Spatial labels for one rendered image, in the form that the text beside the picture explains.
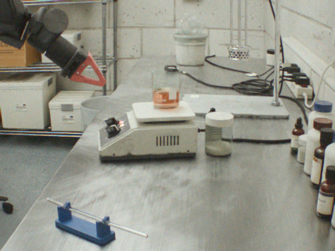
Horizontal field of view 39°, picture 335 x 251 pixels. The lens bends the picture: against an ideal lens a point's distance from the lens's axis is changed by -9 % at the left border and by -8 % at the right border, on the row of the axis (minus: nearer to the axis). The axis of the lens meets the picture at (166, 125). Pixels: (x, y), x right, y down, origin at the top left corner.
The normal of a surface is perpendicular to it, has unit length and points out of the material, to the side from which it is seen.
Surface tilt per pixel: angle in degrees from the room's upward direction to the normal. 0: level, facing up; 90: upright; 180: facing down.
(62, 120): 90
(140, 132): 90
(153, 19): 90
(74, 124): 92
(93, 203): 0
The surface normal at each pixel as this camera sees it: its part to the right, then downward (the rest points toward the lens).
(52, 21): 0.50, -0.21
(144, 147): 0.15, 0.29
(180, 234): 0.00, -0.96
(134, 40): -0.08, 0.29
